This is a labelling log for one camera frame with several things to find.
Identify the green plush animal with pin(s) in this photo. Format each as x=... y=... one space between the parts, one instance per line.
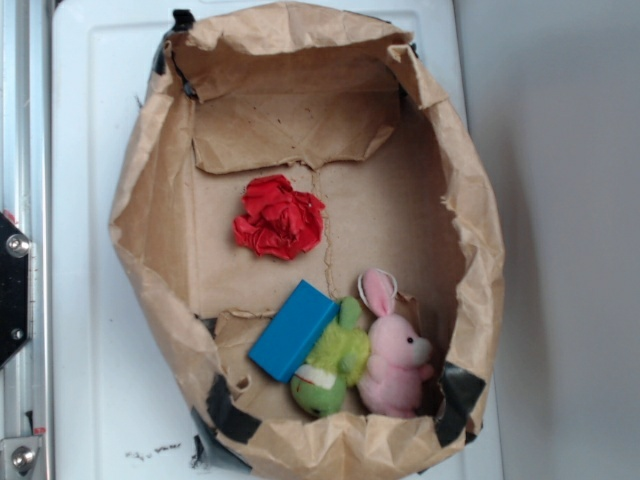
x=336 y=363

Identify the brown paper-lined cardboard box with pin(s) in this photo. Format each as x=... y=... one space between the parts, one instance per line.
x=340 y=104

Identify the blue rectangular block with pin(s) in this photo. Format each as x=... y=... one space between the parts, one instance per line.
x=294 y=330

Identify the pink plush bunny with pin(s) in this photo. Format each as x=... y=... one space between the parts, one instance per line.
x=398 y=363

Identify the black mounting bracket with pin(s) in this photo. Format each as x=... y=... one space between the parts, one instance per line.
x=16 y=295

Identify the aluminium frame rail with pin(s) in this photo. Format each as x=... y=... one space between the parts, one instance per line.
x=27 y=380

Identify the silver corner bracket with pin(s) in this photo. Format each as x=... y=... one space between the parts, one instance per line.
x=21 y=458

